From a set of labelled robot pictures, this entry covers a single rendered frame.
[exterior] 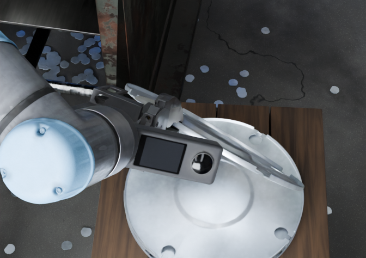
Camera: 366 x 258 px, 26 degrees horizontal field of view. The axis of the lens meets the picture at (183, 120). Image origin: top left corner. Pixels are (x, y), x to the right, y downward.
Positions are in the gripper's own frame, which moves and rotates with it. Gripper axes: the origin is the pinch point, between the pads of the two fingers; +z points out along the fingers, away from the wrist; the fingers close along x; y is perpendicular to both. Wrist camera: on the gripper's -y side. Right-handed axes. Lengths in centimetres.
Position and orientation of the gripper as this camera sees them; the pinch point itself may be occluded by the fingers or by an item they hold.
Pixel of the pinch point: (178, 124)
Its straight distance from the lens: 101.4
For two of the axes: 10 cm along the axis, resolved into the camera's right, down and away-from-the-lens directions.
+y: -9.0, -3.5, 2.4
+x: -3.0, 9.3, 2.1
